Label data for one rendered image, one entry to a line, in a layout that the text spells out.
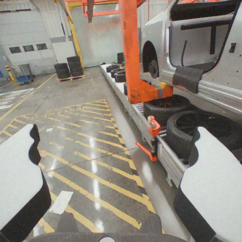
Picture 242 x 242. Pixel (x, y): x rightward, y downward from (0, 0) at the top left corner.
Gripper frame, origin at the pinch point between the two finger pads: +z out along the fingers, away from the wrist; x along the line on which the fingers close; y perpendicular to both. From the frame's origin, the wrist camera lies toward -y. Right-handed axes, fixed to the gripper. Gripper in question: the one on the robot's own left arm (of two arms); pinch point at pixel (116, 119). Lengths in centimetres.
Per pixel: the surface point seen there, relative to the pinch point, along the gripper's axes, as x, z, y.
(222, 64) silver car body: 79, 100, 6
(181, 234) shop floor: 48, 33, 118
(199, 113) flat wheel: 93, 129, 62
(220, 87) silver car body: 81, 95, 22
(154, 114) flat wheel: 48, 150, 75
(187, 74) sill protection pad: 73, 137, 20
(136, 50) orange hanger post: 18, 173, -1
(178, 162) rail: 50, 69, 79
